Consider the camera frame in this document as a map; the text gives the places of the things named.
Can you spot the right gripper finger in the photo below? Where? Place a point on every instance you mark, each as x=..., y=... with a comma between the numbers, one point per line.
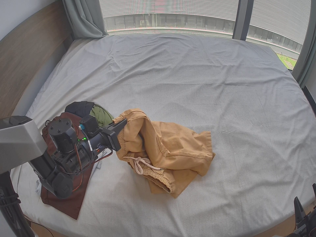
x=300, y=213
x=314, y=194

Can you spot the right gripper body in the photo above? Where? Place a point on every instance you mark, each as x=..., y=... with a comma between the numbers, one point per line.
x=307, y=231

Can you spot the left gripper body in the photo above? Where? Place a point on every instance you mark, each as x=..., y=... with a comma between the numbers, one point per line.
x=105, y=139

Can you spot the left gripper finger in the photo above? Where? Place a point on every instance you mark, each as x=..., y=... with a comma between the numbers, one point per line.
x=119, y=126

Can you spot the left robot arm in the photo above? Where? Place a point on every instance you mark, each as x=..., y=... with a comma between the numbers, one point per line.
x=22, y=142

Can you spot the bed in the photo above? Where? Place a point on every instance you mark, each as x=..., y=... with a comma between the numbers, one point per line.
x=187, y=88

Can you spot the green garment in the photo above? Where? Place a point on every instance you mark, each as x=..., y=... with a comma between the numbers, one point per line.
x=102, y=116

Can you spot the white garment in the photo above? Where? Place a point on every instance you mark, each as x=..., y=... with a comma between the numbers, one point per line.
x=98, y=165

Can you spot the black garment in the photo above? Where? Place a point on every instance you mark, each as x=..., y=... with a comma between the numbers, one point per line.
x=79, y=109

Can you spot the brown garment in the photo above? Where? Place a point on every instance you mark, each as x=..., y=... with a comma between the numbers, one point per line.
x=64, y=204

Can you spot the grey-green curtain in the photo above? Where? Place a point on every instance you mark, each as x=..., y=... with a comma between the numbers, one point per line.
x=81, y=13
x=306, y=48

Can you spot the window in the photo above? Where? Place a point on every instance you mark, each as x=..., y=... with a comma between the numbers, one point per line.
x=172, y=6

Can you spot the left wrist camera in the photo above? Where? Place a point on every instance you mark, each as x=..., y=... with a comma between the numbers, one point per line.
x=89, y=123

